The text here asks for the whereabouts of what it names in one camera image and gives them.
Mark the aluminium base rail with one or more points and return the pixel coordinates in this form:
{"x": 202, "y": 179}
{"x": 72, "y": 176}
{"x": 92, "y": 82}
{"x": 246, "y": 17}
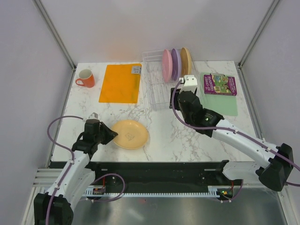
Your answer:
{"x": 44, "y": 178}

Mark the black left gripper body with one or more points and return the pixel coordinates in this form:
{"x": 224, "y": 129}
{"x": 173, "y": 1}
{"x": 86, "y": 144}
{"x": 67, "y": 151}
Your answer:
{"x": 97, "y": 138}

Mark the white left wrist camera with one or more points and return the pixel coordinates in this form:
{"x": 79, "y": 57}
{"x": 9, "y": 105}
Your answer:
{"x": 93, "y": 116}

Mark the clear wire dish rack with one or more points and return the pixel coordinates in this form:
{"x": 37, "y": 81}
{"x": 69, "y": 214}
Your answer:
{"x": 158, "y": 91}

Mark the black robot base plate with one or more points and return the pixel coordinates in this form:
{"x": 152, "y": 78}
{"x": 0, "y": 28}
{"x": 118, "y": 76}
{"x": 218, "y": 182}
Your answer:
{"x": 160, "y": 178}

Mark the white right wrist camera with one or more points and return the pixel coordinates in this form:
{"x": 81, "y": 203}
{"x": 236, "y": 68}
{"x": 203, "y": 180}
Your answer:
{"x": 189, "y": 83}

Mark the right aluminium frame post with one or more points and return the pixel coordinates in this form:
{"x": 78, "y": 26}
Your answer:
{"x": 263, "y": 24}

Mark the aluminium frame post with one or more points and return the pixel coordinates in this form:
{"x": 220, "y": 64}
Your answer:
{"x": 263, "y": 24}
{"x": 49, "y": 23}

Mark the light yellow plate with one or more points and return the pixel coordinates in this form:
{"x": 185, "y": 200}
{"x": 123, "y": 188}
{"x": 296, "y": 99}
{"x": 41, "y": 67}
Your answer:
{"x": 132, "y": 134}

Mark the left aluminium frame post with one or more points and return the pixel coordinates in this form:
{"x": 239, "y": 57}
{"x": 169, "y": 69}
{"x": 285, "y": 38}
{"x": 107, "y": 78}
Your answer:
{"x": 49, "y": 23}

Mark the pink plate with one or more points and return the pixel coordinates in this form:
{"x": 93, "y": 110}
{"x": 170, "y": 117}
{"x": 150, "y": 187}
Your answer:
{"x": 167, "y": 65}

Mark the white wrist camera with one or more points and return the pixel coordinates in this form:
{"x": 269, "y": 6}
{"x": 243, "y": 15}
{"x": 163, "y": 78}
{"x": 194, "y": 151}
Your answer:
{"x": 189, "y": 83}
{"x": 93, "y": 116}

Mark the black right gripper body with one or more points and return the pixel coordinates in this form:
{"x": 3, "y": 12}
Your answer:
{"x": 176, "y": 106}

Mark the purple children's book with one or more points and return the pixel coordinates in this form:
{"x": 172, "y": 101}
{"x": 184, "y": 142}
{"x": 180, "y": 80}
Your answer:
{"x": 216, "y": 84}

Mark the purple plate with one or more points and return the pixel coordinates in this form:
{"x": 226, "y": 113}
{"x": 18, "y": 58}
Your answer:
{"x": 176, "y": 64}

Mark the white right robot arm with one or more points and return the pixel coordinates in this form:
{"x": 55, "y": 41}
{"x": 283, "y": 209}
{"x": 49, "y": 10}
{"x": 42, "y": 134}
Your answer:
{"x": 272, "y": 164}

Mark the green cutting mat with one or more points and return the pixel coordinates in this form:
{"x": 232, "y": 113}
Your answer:
{"x": 222, "y": 104}

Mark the orange cutting mat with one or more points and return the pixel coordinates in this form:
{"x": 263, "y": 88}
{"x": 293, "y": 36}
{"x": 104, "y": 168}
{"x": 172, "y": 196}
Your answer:
{"x": 121, "y": 84}

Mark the orange ceramic mug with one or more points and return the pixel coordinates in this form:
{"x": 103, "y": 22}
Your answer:
{"x": 86, "y": 79}

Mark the white cable duct strip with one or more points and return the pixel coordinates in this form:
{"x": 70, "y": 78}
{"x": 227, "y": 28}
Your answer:
{"x": 93, "y": 193}

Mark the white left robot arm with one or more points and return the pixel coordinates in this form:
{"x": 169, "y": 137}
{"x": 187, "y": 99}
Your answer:
{"x": 56, "y": 206}

